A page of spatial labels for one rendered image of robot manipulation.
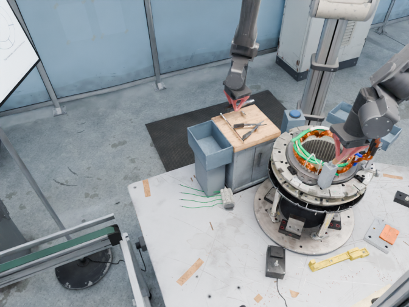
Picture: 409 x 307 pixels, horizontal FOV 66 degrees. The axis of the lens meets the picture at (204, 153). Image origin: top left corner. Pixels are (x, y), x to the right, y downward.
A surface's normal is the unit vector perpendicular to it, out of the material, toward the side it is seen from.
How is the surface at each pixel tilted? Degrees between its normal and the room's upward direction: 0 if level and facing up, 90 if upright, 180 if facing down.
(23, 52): 83
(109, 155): 0
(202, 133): 90
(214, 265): 0
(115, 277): 0
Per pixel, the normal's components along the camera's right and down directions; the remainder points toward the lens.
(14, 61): 0.99, -0.04
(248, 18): -0.26, 0.92
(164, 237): -0.02, -0.70
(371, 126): -0.20, 0.66
